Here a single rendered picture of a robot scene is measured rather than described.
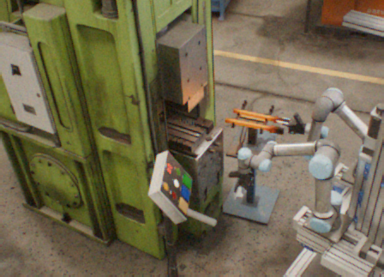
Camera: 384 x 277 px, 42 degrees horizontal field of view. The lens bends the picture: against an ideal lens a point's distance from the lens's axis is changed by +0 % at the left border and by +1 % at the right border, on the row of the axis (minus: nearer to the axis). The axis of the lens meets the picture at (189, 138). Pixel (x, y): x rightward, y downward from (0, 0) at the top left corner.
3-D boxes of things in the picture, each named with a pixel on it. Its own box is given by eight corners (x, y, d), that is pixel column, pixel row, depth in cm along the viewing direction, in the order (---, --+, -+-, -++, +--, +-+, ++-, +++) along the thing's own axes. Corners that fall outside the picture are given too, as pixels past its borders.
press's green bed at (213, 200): (224, 212, 422) (223, 172, 392) (202, 243, 398) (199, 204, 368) (169, 190, 445) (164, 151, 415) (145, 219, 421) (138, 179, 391)
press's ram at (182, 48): (213, 74, 336) (212, 19, 310) (183, 105, 311) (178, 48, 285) (161, 60, 353) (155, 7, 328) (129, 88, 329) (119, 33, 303)
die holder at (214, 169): (224, 172, 392) (223, 128, 363) (200, 204, 367) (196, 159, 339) (164, 150, 415) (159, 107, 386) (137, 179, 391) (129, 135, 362)
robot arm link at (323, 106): (327, 110, 315) (312, 163, 349) (335, 101, 321) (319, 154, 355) (310, 102, 320) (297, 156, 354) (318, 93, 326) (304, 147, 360)
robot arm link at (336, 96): (372, 162, 330) (313, 102, 333) (381, 149, 338) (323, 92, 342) (385, 154, 320) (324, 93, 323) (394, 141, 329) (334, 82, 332)
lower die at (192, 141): (206, 137, 356) (205, 128, 351) (191, 153, 343) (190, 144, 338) (157, 121, 374) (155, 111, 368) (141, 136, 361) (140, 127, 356)
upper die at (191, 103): (204, 96, 333) (203, 84, 327) (189, 112, 320) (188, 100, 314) (152, 81, 351) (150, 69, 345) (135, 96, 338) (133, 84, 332)
